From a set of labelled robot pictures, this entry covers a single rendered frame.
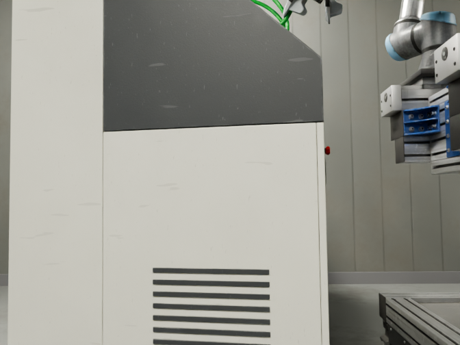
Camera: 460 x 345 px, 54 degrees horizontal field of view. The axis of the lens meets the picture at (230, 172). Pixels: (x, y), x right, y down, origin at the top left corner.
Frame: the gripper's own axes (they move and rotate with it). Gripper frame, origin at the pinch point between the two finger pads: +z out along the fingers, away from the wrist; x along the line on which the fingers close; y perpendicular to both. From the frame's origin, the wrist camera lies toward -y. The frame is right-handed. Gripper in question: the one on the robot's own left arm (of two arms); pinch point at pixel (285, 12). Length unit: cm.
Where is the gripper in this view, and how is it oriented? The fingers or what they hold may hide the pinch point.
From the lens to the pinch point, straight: 158.4
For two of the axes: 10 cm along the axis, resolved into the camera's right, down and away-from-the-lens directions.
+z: -5.6, 7.4, 3.8
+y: 7.3, 6.5, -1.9
